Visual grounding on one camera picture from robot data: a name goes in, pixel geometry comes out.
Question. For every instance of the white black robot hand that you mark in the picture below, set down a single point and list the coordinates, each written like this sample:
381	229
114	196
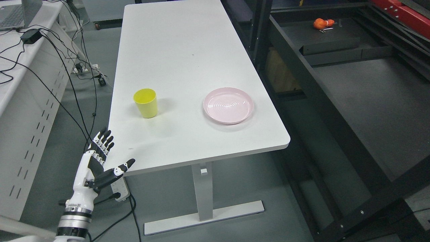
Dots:
91	176

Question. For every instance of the yellow plastic cup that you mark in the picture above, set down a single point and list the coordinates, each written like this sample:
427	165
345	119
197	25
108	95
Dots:
146	102

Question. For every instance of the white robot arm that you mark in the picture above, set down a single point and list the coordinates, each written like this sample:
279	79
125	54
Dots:
73	227

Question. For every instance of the orange toy on shelf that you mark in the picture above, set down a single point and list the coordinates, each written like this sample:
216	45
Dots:
320	23

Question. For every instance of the black metal shelf rack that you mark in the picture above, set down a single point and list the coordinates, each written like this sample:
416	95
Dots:
355	100

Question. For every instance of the white power strip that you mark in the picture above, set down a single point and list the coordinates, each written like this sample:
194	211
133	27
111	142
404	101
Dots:
120	186

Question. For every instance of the white side desk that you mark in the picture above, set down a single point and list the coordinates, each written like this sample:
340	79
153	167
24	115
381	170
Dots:
35	79

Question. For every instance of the white standing desk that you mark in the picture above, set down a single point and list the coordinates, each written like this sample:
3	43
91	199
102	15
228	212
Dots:
183	50

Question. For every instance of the pink plastic plate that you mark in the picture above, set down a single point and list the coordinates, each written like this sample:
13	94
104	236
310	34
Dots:
228	105

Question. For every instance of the black power adapter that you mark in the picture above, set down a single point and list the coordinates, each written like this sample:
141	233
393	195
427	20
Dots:
31	36

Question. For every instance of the grey laptop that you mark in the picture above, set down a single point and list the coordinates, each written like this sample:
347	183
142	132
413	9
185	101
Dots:
19	16

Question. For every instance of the red metal beam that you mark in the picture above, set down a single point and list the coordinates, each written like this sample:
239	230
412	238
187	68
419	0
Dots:
406	15

